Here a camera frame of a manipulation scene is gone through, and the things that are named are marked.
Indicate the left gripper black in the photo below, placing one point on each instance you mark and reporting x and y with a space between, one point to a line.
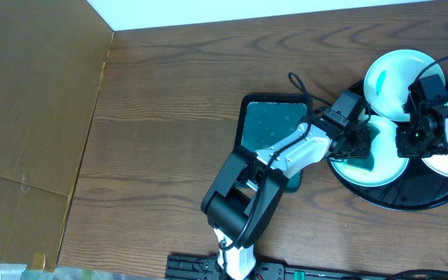
358 145

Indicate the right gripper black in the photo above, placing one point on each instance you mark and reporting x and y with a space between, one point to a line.
409 142

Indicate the green yellow sponge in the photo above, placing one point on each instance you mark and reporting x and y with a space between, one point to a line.
361 165

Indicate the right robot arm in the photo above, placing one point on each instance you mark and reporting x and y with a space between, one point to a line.
440 110

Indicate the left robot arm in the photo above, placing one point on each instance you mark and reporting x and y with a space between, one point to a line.
245 193

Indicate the black round tray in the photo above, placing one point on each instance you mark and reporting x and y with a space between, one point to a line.
417 188

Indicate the black rectangular water tray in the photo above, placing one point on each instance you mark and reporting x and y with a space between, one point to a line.
267 118

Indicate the cardboard sheet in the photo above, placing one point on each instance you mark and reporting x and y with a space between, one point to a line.
52 57

